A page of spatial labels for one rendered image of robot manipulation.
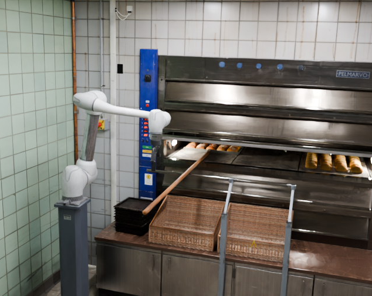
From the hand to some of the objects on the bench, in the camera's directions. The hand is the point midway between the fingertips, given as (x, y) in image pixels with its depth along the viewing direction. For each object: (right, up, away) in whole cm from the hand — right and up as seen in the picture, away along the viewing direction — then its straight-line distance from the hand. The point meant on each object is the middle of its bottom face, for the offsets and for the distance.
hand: (155, 167), depth 327 cm
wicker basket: (+79, -68, +49) cm, 115 cm away
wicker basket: (+23, -63, +66) cm, 94 cm away
